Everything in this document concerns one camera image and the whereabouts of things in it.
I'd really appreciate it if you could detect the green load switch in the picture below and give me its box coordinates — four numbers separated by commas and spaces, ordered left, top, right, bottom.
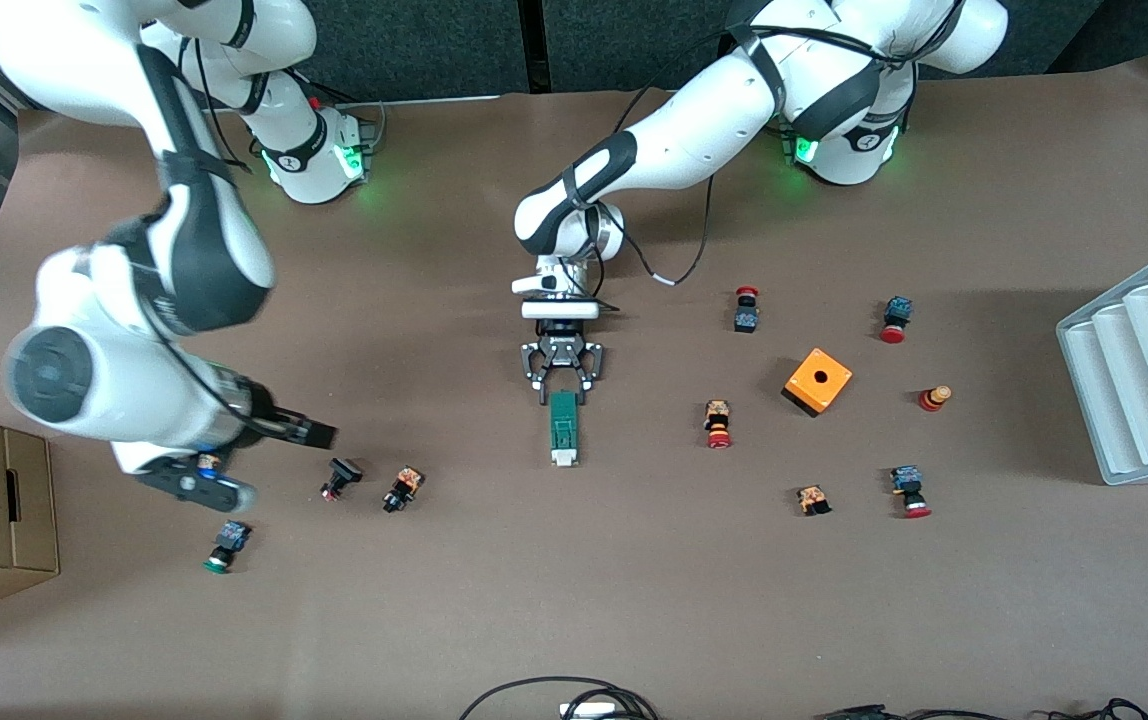
548, 390, 582, 469

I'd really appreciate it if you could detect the black red push button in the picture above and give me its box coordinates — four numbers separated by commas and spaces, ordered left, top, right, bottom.
320, 457, 364, 502

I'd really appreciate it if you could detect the red button blue block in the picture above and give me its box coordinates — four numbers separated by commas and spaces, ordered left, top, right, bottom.
890, 464, 932, 520
879, 295, 914, 345

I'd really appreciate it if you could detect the white ridged plastic tray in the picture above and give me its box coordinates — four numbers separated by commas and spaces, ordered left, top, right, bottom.
1055, 238, 1148, 487

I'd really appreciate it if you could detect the black orange selector switch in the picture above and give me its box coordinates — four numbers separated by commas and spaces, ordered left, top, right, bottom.
382, 465, 426, 515

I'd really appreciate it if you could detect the green push button switch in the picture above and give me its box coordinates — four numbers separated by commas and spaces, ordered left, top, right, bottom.
202, 519, 253, 575

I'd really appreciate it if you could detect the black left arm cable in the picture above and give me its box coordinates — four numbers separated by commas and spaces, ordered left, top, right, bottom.
589, 175, 716, 288

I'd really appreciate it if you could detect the orange button enclosure box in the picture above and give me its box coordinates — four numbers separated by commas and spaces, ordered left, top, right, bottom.
782, 347, 853, 418

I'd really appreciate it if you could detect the black vertical post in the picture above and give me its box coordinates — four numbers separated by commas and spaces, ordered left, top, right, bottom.
519, 0, 551, 94

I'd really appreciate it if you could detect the black cable loop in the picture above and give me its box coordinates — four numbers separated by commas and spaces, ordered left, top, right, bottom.
459, 676, 660, 720

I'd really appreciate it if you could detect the black tangled cable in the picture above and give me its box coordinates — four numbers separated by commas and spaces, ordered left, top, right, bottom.
1049, 697, 1148, 720

